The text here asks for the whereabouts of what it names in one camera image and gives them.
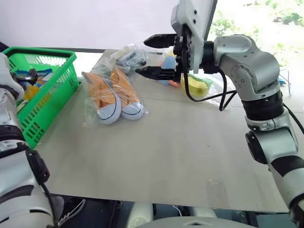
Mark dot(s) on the small blue object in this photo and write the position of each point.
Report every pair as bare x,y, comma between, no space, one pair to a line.
282,79

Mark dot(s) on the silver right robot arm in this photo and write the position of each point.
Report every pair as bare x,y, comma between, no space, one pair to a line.
249,59

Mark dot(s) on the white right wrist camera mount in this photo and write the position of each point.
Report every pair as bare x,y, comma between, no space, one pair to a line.
197,23

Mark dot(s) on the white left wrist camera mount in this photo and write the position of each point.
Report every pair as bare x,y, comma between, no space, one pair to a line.
7,78

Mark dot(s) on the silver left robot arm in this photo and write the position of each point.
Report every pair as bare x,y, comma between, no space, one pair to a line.
14,178

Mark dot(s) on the yellow green bagged item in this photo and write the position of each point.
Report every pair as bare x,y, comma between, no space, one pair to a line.
197,86

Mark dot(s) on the orange pink foam item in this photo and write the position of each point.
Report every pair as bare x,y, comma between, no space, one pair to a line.
173,83

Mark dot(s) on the green plastic basket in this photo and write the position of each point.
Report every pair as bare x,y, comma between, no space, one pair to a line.
61,95

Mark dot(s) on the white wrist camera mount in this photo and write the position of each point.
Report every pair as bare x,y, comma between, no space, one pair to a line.
197,23
7,78

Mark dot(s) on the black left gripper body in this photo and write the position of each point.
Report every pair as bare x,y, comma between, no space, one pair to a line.
32,74

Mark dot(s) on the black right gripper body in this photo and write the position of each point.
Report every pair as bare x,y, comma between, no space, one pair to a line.
181,54

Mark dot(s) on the orange canvas shoe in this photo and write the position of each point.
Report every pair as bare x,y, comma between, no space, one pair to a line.
128,95
104,104

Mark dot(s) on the white rounded robot leg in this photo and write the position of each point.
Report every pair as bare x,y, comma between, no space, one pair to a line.
141,215
202,211

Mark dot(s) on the clear plastic shoe bag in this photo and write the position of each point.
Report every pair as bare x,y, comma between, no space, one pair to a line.
95,107

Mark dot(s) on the clear bag with grey items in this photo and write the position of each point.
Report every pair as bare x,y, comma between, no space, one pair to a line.
133,59

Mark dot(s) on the yellow packet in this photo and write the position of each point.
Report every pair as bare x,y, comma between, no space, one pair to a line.
31,93

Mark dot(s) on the blue snack packet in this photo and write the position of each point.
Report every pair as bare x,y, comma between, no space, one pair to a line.
44,75

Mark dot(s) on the light blue foam item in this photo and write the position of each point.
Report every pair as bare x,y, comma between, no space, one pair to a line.
169,63

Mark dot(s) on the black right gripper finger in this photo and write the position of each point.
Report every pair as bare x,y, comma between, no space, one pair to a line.
161,40
159,73

